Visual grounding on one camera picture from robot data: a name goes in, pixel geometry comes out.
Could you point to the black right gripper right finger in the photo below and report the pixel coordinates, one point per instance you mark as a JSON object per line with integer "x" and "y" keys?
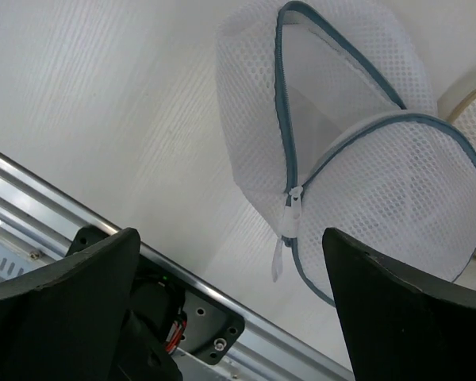
{"x": 399, "y": 323}

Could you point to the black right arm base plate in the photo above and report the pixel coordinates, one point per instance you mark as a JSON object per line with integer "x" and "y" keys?
{"x": 165, "y": 320}

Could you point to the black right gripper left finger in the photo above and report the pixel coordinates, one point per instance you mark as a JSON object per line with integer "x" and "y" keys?
{"x": 70, "y": 320}

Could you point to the aluminium frame rail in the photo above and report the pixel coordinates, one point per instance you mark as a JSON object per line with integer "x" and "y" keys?
{"x": 38, "y": 224}

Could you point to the white mesh laundry bag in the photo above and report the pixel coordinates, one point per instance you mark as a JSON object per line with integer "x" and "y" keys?
{"x": 330, "y": 122}

